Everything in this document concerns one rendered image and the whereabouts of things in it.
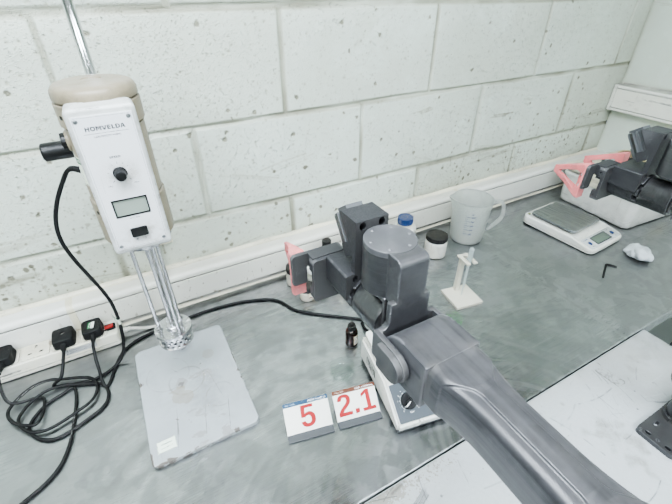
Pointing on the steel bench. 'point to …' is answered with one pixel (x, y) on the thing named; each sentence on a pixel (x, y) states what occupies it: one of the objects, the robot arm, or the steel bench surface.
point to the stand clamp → (54, 151)
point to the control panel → (405, 408)
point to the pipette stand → (461, 288)
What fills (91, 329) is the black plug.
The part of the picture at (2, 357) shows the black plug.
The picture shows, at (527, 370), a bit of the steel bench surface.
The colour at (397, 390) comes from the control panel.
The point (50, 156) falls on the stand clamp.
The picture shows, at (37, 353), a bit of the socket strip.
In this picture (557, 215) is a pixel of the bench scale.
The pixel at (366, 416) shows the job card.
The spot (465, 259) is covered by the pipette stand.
